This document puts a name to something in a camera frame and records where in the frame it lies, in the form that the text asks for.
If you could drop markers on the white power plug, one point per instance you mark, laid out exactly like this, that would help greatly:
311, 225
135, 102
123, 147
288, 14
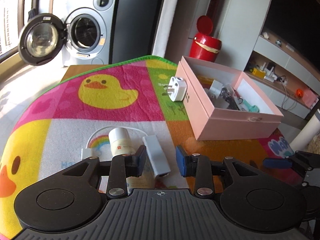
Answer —
176, 88

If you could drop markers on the white router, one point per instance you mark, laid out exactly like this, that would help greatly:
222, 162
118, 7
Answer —
267, 71

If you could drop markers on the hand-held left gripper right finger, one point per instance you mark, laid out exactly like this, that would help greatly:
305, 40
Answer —
181, 161

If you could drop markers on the cream lotion tube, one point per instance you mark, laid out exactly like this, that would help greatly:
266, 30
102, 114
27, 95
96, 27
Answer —
120, 142

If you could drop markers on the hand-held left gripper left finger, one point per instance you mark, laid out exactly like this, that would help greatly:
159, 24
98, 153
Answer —
141, 160

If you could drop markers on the white cylindrical post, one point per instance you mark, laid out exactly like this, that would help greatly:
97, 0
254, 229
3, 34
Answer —
305, 130

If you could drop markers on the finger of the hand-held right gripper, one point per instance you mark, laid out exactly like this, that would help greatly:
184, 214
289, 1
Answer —
276, 163

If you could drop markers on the colourful cartoon play mat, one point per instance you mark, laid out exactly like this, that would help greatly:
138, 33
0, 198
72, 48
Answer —
100, 92

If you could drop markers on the black television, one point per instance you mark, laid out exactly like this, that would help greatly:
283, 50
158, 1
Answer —
295, 10

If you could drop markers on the silver washing machine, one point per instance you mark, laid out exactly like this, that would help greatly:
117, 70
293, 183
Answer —
105, 20

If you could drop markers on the white television cabinet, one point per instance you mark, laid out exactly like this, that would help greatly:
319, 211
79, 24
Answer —
287, 62

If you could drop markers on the round washing machine door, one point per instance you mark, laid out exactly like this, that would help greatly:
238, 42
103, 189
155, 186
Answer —
41, 40

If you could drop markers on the orange small item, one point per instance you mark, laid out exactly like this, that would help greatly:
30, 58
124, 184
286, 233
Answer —
300, 93

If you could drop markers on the teal small item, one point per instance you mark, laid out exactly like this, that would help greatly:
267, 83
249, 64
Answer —
251, 107

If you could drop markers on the large window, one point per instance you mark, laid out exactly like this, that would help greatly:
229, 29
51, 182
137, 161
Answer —
10, 17

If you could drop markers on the yellow toy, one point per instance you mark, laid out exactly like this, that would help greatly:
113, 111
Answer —
258, 73

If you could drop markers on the pink cardboard box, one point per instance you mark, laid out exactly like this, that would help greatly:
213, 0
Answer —
200, 110

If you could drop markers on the red trash can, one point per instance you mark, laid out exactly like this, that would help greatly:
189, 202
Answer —
203, 47

